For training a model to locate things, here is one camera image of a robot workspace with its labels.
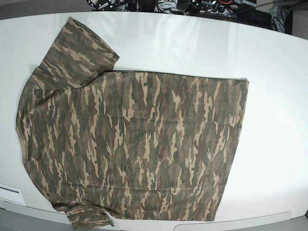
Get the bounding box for black cable clutter background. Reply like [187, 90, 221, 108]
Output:
[87, 0, 297, 31]

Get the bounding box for camouflage T-shirt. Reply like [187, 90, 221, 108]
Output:
[16, 18, 249, 230]

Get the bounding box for white label on table edge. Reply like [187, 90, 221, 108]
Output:
[0, 184, 25, 206]

